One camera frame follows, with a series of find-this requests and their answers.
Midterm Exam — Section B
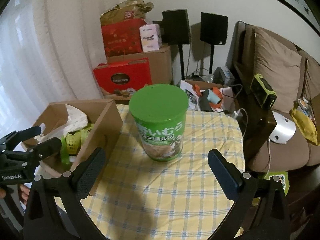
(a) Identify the white floral cloth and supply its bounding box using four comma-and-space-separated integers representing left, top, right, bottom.
35, 102, 88, 143

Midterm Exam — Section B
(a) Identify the person's hand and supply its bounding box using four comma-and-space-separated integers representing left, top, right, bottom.
0, 184, 30, 206

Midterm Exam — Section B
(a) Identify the green lunch box with sticker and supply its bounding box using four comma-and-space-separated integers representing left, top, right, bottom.
264, 171, 290, 196

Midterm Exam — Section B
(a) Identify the yellow plaid tablecloth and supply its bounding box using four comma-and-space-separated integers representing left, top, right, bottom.
53, 104, 247, 240

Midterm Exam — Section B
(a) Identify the white dome device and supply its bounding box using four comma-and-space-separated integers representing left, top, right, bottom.
269, 111, 296, 144

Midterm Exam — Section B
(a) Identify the yellow cloth bag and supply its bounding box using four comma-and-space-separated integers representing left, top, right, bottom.
290, 101, 319, 146

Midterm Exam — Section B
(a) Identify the white curtain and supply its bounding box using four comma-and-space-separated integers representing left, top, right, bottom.
1, 0, 119, 135

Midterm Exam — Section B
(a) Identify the red collection gift box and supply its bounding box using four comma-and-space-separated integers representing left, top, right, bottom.
93, 58, 152, 95

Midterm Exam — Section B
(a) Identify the green lidded snack canister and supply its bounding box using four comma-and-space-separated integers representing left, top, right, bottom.
129, 84, 189, 162

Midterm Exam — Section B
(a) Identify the green black portable radio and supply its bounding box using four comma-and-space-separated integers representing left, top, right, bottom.
250, 74, 277, 111

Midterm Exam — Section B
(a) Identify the light blue hair dryer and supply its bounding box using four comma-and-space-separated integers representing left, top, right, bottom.
199, 89, 222, 112

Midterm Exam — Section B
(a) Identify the printed paper sheet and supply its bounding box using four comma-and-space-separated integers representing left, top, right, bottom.
180, 80, 200, 111

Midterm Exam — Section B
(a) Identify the large brown cardboard box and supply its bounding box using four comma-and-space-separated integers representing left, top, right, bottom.
107, 44, 173, 84

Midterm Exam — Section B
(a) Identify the red gift bag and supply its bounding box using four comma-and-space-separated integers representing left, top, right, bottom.
100, 0, 154, 57

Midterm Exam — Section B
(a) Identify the brown sofa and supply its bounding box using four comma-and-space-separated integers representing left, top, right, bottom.
232, 21, 319, 172

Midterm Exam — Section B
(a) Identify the tan sofa cushion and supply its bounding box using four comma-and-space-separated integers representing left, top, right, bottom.
253, 28, 302, 113

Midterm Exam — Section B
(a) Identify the white pink small box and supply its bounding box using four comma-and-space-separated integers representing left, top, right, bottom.
139, 24, 162, 53

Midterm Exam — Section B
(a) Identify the black speaker on stand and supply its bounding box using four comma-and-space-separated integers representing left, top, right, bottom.
200, 12, 228, 74
162, 9, 190, 80

